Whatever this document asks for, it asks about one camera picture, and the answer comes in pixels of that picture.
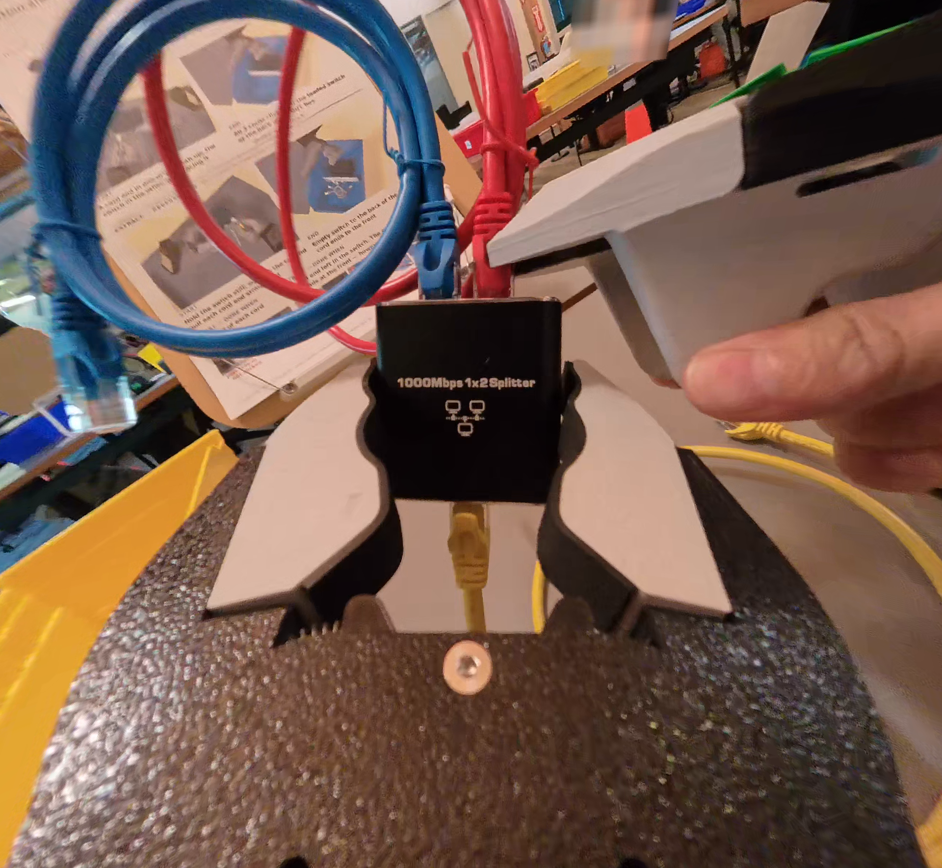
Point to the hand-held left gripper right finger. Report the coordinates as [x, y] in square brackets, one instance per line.
[633, 515]

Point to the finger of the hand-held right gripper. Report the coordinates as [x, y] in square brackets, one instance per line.
[625, 198]

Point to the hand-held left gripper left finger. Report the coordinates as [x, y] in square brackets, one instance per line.
[309, 515]

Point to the green plastic bin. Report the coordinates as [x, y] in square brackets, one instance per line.
[762, 82]

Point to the black ethernet splitter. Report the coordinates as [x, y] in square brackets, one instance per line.
[471, 353]

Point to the yellow plastic bin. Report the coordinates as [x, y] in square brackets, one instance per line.
[73, 588]

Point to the person's right hand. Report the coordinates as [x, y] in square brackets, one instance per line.
[846, 382]

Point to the orange traffic cone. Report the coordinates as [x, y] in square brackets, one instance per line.
[636, 124]

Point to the stack of yellow bins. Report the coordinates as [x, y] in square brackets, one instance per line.
[567, 84]

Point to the red plastic bin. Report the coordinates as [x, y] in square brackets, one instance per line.
[471, 136]

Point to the instruction sheet on stand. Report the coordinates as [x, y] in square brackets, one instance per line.
[460, 176]

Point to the blue plastic bin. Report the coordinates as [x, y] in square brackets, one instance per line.
[29, 441]

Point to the printed instruction sheet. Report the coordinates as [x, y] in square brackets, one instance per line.
[243, 169]

